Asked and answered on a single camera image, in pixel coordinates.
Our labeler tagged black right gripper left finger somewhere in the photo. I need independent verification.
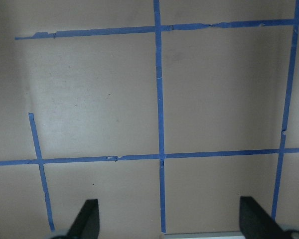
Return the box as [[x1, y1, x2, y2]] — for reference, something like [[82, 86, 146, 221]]
[[67, 199, 100, 239]]

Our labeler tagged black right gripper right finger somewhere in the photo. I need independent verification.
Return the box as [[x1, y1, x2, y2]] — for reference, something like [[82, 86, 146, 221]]
[[239, 196, 284, 239]]

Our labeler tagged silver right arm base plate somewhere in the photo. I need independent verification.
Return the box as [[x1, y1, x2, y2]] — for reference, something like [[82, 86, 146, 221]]
[[159, 232, 245, 239]]

